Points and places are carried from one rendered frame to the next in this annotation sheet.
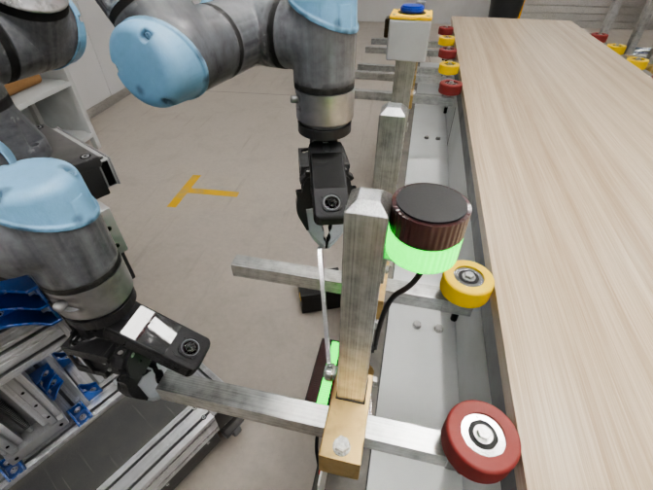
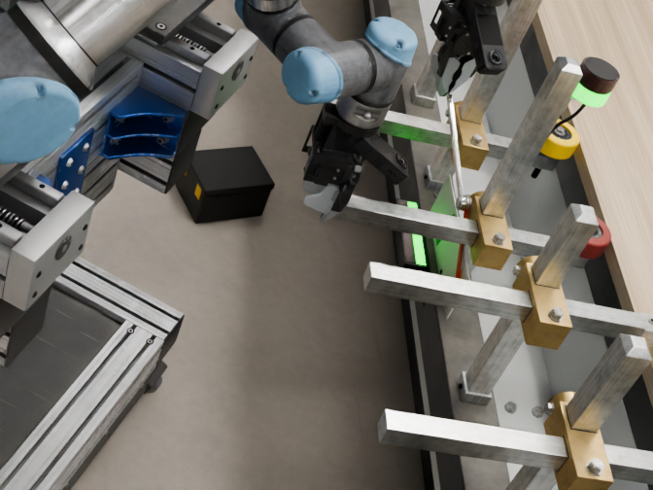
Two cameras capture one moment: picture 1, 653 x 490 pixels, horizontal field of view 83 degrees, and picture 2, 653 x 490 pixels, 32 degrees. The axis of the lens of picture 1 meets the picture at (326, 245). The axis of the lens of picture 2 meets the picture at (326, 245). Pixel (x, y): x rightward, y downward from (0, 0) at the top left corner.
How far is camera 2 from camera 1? 1.48 m
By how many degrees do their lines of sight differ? 24
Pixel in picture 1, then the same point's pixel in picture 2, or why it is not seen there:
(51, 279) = (382, 95)
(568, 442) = (636, 234)
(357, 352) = (522, 166)
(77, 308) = (373, 119)
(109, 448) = (22, 381)
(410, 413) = (481, 276)
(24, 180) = (401, 34)
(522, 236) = not seen: hidden behind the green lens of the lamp
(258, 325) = (124, 240)
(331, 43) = not seen: outside the picture
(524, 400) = (609, 213)
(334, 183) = (495, 41)
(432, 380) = not seen: hidden behind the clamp
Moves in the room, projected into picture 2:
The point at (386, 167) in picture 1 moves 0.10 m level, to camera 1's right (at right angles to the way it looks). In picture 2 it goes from (517, 28) to (567, 34)
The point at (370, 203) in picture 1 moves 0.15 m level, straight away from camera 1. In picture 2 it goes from (574, 66) to (548, 8)
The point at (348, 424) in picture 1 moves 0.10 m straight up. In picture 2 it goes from (497, 228) to (523, 184)
